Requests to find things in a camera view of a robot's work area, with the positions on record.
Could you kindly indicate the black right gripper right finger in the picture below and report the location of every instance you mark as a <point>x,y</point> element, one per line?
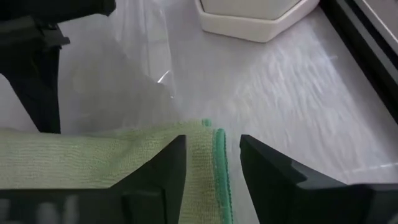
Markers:
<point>295,205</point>

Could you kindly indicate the light green microfiber towel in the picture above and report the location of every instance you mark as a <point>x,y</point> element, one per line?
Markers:
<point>77,158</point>

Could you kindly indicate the white hexagonal plant pot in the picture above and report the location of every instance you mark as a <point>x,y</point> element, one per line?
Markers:
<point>258,31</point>

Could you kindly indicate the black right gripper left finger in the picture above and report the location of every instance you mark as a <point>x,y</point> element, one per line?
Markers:
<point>140,205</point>

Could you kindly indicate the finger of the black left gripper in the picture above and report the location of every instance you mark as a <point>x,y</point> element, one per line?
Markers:
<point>37,87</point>

